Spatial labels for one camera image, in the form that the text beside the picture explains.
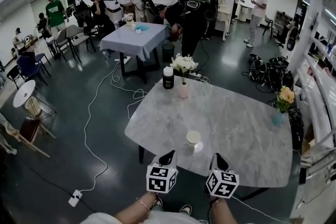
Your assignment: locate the blue vase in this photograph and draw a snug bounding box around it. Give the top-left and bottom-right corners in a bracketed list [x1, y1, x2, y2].
[272, 111, 286, 126]

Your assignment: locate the person's left shoe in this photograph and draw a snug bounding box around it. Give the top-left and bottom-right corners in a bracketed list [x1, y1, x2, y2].
[151, 193, 164, 210]

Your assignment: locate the white dressing table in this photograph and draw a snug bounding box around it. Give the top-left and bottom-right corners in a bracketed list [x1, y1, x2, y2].
[215, 4, 232, 41]

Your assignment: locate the wooden chair dark seat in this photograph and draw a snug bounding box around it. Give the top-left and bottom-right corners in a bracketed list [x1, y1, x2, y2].
[0, 112, 57, 158]

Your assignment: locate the pink vase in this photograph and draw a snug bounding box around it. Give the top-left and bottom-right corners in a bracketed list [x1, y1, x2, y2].
[178, 82, 189, 100]

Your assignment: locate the blue chair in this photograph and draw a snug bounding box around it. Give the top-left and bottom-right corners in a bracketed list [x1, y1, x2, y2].
[15, 55, 52, 86]

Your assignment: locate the black waste bin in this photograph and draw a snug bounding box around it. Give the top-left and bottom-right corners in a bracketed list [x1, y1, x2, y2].
[161, 43, 176, 62]

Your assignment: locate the tangled white cable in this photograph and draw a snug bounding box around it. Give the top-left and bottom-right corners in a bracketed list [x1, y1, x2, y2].
[110, 68, 163, 120]

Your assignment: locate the round white side table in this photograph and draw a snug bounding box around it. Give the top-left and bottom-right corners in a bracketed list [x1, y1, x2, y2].
[13, 79, 36, 108]

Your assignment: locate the person's right shoe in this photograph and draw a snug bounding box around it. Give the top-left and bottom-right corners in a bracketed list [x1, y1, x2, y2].
[180, 204, 193, 216]

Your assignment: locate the orange flower bouquet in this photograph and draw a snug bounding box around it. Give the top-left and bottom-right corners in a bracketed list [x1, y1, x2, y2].
[274, 86, 296, 114]

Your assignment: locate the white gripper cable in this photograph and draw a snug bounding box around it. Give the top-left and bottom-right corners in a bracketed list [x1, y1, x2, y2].
[230, 195, 291, 223]

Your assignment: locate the person's left forearm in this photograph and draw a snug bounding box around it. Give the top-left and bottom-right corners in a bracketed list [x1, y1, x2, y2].
[114, 191, 162, 222]

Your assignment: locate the white paper cup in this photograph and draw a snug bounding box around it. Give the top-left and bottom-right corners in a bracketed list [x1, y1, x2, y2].
[185, 142, 199, 156]
[185, 130, 202, 145]

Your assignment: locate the black floor cable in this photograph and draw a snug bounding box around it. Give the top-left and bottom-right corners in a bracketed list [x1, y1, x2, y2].
[13, 154, 99, 215]

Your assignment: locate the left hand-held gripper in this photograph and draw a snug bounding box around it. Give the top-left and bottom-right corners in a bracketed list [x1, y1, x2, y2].
[145, 150, 179, 195]

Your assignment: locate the long white floor cable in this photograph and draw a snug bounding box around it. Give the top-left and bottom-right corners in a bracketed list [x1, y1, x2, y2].
[80, 60, 124, 192]

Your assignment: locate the white flower bouquet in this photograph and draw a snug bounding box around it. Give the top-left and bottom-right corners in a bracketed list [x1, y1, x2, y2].
[170, 53, 200, 84]

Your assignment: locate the small white flower vase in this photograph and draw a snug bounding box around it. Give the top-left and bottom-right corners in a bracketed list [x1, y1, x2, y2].
[122, 12, 135, 27]

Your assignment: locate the table with blue-grey cloth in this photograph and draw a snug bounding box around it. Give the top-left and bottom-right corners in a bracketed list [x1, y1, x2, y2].
[99, 22, 170, 84]

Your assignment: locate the person's white shirt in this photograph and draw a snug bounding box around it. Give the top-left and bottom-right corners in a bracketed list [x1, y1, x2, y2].
[80, 211, 211, 224]

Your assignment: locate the black office chair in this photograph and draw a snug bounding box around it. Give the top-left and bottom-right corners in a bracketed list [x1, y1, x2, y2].
[72, 4, 98, 36]

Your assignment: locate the black bottle white cap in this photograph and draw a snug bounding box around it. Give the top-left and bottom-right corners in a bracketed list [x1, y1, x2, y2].
[162, 66, 175, 90]

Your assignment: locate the white metal rack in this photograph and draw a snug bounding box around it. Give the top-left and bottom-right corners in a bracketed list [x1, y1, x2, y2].
[288, 0, 336, 224]

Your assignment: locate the teal cloth object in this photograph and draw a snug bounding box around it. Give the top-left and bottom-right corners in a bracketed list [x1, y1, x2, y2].
[135, 22, 151, 32]

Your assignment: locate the thin wrist bracelet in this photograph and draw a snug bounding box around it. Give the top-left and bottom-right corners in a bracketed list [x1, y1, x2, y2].
[136, 197, 151, 212]

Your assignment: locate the person's right forearm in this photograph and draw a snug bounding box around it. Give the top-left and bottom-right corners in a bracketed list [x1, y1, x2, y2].
[209, 198, 237, 224]

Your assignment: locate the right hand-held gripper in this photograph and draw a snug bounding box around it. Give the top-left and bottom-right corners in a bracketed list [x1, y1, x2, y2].
[204, 153, 240, 200]

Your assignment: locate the pile of black backpacks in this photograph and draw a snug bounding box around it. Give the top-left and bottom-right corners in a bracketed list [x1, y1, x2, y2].
[241, 54, 295, 92]

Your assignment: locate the grey chair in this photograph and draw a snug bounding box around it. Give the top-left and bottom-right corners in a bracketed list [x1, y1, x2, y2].
[46, 30, 69, 61]
[65, 24, 97, 63]

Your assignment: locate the person's shoe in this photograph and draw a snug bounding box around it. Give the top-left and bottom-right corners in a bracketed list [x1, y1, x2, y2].
[180, 204, 193, 216]
[151, 193, 164, 210]

